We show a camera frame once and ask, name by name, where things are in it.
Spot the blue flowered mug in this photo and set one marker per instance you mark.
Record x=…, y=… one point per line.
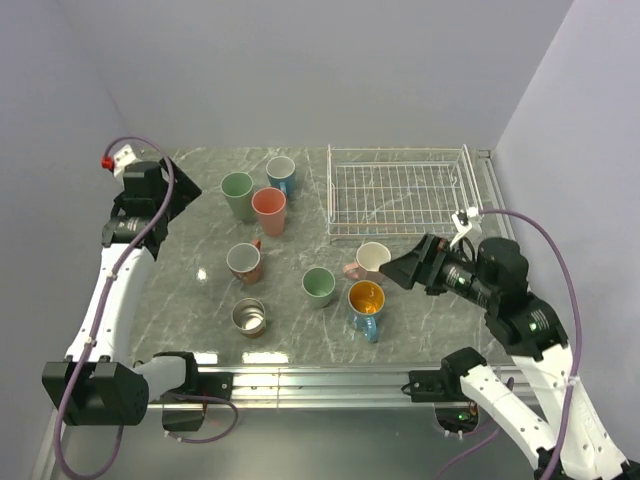
x=281, y=173

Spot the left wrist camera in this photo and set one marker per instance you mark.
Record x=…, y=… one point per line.
x=118, y=162

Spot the blue mug orange interior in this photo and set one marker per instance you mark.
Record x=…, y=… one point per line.
x=366, y=301

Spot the brown-pink ceramic mug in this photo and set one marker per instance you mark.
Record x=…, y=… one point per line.
x=244, y=260

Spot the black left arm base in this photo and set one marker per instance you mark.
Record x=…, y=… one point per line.
x=184, y=411

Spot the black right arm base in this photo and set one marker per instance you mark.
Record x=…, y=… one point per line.
x=454, y=412

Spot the short green plastic cup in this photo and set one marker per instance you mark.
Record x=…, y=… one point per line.
x=319, y=284

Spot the white wire dish rack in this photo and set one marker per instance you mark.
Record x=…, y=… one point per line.
x=387, y=192

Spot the tall pink plastic cup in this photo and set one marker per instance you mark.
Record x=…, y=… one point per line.
x=269, y=205

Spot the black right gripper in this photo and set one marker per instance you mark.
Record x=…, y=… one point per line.
x=423, y=264

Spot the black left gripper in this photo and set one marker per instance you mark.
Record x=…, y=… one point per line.
x=182, y=192

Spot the aluminium front rail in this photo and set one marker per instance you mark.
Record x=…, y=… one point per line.
x=336, y=386

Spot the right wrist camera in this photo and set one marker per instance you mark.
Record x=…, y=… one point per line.
x=467, y=223

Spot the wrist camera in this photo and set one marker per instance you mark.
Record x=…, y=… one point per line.
x=467, y=223
x=118, y=162

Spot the tall green plastic cup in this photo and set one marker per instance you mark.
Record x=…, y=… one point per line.
x=238, y=190

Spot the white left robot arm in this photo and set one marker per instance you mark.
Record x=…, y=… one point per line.
x=92, y=385

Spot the white and pink mug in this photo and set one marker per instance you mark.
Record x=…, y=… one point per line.
x=369, y=257

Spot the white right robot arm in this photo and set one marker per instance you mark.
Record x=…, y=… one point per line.
x=567, y=440

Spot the stainless steel cup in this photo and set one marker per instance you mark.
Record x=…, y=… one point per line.
x=249, y=317

